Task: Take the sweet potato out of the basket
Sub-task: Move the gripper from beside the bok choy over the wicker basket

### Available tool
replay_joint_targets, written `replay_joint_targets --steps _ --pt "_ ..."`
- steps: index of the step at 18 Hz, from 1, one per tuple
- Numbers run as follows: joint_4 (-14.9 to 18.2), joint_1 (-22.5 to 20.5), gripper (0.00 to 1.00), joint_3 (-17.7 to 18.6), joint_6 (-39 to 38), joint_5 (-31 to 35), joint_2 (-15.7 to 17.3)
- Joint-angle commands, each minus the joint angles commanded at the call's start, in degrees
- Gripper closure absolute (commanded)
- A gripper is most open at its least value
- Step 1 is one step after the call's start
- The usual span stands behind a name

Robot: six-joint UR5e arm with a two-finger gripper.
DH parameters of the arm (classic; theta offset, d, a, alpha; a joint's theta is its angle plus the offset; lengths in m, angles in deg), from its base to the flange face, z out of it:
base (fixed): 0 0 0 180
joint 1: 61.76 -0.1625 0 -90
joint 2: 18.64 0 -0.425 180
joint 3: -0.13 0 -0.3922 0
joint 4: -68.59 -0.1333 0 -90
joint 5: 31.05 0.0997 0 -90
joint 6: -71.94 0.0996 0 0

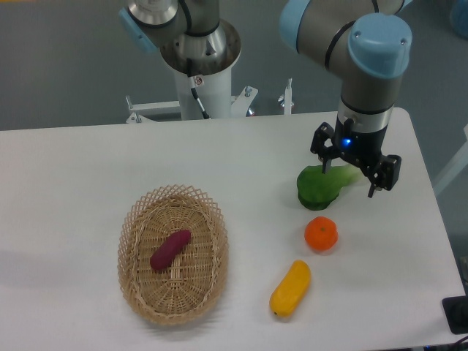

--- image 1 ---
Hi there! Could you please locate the woven wicker basket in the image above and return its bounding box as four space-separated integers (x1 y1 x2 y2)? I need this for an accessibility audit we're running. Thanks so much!
118 185 229 325

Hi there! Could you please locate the orange tangerine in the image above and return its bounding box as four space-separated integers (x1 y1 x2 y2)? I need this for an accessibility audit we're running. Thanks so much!
304 216 339 252

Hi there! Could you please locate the black device at table edge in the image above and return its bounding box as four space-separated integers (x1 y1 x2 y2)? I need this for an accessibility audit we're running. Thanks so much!
442 295 467 335

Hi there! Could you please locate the purple sweet potato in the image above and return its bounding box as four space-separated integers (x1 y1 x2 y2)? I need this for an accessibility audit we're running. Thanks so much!
150 230 192 271

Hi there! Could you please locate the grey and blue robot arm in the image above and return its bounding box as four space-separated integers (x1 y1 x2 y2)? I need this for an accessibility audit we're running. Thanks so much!
118 1 412 192

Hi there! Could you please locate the blue object in corner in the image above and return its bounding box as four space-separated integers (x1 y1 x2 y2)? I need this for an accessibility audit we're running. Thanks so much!
450 0 467 39

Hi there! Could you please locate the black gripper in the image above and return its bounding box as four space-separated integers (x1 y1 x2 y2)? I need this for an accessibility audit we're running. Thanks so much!
310 118 401 198

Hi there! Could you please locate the green bok choy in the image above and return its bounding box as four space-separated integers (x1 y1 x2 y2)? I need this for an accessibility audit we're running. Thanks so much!
296 165 363 211

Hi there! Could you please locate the white metal base bracket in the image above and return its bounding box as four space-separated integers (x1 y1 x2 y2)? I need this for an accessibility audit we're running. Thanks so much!
126 78 295 124

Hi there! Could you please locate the white table leg frame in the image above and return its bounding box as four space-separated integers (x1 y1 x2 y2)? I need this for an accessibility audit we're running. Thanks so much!
432 125 467 197

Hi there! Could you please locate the yellow mango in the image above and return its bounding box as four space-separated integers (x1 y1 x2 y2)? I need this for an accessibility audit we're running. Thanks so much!
269 260 312 318

